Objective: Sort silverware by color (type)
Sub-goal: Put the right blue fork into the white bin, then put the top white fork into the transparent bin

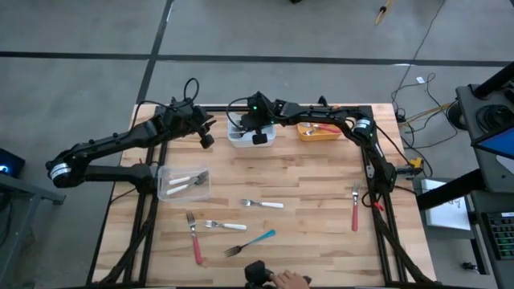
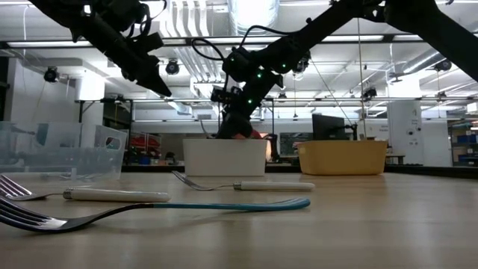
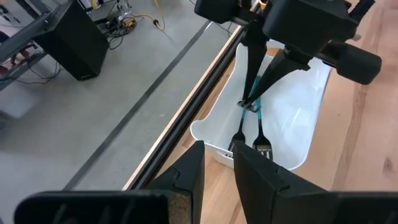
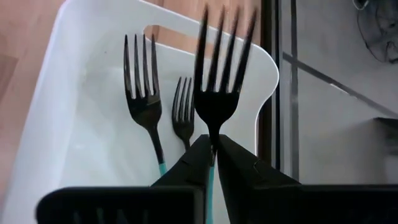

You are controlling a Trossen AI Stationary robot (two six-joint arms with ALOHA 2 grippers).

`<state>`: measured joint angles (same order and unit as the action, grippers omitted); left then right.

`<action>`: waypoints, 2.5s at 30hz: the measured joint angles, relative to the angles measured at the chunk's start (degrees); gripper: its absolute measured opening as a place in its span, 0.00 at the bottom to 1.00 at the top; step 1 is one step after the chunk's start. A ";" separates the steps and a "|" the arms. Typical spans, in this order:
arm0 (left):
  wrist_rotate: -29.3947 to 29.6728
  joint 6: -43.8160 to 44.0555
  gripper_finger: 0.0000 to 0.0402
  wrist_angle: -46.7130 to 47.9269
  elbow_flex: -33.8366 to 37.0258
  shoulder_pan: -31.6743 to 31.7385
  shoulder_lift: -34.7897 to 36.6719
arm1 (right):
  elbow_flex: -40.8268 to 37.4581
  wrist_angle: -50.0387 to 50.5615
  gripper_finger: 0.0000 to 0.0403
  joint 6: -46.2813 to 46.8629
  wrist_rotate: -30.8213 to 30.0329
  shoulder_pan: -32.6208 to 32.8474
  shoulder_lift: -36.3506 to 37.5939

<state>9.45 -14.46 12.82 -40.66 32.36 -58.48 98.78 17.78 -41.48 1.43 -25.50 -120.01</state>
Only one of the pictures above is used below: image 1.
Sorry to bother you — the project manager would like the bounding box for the clear plastic bin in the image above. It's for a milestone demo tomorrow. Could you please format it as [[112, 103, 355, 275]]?
[[156, 164, 213, 203]]

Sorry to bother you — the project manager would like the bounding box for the person's hand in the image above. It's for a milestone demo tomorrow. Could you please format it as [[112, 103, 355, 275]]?
[[269, 270, 311, 289]]

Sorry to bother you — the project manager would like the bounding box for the white tablet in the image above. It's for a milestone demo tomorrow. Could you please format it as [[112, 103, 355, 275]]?
[[421, 178, 471, 233]]

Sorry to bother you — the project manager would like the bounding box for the blue screen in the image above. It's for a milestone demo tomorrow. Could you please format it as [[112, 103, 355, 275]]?
[[475, 127, 514, 161]]

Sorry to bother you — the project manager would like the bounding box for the black floor plug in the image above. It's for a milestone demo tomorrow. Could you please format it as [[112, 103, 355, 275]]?
[[460, 260, 482, 275]]

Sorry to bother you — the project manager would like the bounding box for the coiled black cable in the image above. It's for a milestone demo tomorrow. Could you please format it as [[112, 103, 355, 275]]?
[[475, 104, 510, 134]]

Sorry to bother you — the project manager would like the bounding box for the orange plastic bin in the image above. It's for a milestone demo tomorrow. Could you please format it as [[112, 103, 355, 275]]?
[[296, 119, 344, 142]]

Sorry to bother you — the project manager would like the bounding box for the wooden-handled tool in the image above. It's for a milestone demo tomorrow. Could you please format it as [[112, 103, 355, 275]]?
[[374, 0, 394, 26]]

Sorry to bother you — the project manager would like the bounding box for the black box with blue light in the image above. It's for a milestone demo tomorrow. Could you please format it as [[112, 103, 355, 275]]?
[[0, 147, 26, 178]]

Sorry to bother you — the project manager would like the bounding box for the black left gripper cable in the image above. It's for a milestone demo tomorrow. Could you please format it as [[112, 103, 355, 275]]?
[[182, 77, 201, 106]]

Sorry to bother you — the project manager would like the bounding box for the grey equipment cart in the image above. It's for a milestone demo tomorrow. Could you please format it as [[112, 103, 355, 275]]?
[[413, 59, 514, 289]]

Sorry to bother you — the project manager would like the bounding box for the white plastic bin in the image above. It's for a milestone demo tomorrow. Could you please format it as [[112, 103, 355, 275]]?
[[226, 110, 277, 149]]

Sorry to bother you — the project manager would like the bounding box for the black keyboard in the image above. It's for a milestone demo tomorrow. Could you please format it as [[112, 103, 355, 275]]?
[[484, 211, 514, 261]]

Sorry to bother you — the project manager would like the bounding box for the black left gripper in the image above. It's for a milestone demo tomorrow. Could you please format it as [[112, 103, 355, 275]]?
[[162, 100, 217, 136]]

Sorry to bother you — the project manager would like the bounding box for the grey side table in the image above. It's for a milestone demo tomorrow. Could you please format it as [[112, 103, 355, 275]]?
[[0, 172, 66, 289]]

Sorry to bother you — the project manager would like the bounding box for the yellow cable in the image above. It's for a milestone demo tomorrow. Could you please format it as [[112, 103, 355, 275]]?
[[399, 103, 455, 128]]

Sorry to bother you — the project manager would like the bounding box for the black cart pole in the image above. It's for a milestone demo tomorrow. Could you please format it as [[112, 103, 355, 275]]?
[[472, 60, 514, 100]]

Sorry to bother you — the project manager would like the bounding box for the black floor cable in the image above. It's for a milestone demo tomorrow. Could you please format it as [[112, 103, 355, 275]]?
[[391, 0, 447, 101]]

